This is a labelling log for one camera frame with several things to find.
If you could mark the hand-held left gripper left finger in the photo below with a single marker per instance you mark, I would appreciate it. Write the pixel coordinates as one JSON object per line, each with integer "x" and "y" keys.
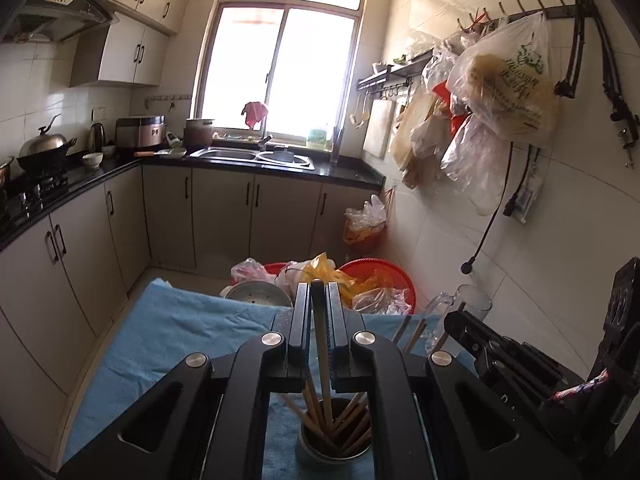
{"x": 301, "y": 320}

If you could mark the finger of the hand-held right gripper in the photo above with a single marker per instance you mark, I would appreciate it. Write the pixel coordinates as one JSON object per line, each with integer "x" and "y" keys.
{"x": 490, "y": 355}

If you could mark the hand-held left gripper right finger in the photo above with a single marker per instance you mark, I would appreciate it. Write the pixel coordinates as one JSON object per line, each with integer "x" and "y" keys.
{"x": 334, "y": 320}

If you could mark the single wooden chopstick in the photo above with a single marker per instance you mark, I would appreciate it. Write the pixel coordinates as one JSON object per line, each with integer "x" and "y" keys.
{"x": 441, "y": 342}
{"x": 401, "y": 330}
{"x": 318, "y": 320}
{"x": 415, "y": 336}

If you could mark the bundle of wooden chopsticks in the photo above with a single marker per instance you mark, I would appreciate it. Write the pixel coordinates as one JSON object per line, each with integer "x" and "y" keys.
{"x": 312, "y": 417}

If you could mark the grey-green utensil holder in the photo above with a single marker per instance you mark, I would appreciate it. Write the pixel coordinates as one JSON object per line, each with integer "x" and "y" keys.
{"x": 325, "y": 456}

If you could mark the person's right forearm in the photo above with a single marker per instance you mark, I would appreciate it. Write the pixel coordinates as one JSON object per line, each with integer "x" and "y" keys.
{"x": 580, "y": 390}

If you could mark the crumpled clear plastic bag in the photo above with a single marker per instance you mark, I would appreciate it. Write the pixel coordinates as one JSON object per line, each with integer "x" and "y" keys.
{"x": 382, "y": 300}

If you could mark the round metal steamer pot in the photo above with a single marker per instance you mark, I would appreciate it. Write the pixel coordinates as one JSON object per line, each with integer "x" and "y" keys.
{"x": 255, "y": 294}

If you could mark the yellow plastic bag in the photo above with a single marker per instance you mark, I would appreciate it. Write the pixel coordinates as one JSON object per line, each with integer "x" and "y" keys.
{"x": 320, "y": 267}

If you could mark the clear glass pitcher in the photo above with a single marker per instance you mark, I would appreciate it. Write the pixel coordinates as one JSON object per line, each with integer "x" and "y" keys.
{"x": 475, "y": 300}

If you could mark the small red plastic basin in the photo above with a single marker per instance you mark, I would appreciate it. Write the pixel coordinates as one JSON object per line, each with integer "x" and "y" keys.
{"x": 275, "y": 266}

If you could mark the large red plastic basin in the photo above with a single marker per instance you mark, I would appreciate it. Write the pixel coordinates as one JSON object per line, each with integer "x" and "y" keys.
{"x": 372, "y": 269}

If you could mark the pink white plastic bag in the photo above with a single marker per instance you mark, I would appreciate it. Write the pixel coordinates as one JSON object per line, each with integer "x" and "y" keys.
{"x": 252, "y": 271}

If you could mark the orange trash bag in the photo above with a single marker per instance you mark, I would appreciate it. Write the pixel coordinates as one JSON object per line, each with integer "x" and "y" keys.
{"x": 365, "y": 220}

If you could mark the blue towel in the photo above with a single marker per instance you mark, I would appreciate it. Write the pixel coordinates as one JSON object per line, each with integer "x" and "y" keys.
{"x": 175, "y": 330}

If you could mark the beige lower kitchen cabinets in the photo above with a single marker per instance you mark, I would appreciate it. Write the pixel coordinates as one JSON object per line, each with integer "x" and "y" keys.
{"x": 220, "y": 215}

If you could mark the beige kitchen cabinets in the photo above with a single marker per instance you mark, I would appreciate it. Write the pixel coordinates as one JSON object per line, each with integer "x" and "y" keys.
{"x": 125, "y": 55}
{"x": 220, "y": 215}

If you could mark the black kitchen countertop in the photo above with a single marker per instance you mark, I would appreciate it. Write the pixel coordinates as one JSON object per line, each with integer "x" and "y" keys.
{"x": 350, "y": 172}

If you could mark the white charger adapter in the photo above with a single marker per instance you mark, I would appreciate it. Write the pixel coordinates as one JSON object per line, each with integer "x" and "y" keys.
{"x": 530, "y": 200}

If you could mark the green package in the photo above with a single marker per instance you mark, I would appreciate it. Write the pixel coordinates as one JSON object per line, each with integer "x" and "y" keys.
{"x": 316, "y": 139}

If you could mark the sink faucet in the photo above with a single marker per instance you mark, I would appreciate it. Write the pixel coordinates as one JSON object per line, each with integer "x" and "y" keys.
{"x": 265, "y": 141}

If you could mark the steel kitchen sink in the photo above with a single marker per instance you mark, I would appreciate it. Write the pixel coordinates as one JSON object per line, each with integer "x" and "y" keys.
{"x": 225, "y": 154}

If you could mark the white cutting board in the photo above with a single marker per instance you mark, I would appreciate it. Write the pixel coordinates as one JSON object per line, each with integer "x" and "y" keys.
{"x": 377, "y": 130}

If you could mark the beige plastic bag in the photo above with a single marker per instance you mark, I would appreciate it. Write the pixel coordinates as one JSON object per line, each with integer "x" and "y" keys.
{"x": 417, "y": 135}

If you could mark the hanging ladles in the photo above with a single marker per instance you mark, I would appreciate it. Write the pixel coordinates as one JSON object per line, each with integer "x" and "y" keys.
{"x": 359, "y": 112}

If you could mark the red cloth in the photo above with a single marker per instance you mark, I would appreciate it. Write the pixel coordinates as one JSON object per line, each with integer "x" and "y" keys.
{"x": 255, "y": 114}

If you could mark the brown clay pot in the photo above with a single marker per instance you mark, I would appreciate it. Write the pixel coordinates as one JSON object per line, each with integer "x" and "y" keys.
{"x": 198, "y": 135}

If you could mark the silver rice cooker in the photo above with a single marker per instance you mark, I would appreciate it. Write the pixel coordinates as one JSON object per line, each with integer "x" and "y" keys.
{"x": 140, "y": 132}

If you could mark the kitchen window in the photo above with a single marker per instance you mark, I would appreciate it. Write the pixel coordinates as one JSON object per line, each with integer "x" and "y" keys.
{"x": 300, "y": 70}

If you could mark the white bowl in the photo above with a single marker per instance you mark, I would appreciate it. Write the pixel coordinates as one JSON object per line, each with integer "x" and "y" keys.
{"x": 93, "y": 160}

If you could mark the large printed plastic bag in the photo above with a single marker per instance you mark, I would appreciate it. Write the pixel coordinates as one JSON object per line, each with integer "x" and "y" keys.
{"x": 505, "y": 90}

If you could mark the steel kettle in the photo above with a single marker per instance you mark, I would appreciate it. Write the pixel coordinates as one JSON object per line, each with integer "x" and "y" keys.
{"x": 97, "y": 137}

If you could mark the gas stove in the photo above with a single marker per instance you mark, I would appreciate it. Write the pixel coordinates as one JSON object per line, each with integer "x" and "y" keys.
{"x": 35, "y": 191}

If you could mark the black wok with lid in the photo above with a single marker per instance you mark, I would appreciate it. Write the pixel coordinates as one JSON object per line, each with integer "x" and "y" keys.
{"x": 45, "y": 147}

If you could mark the beige upper kitchen cabinets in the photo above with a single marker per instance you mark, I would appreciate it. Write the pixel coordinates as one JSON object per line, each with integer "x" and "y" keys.
{"x": 125, "y": 55}

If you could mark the grey range hood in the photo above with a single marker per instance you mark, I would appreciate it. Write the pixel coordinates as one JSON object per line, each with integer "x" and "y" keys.
{"x": 60, "y": 10}

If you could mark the black wall shelf rack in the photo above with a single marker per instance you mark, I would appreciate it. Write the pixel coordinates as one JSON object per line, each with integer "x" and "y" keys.
{"x": 390, "y": 72}

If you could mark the wall hook rail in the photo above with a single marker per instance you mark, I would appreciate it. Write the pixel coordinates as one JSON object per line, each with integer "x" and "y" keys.
{"x": 555, "y": 10}

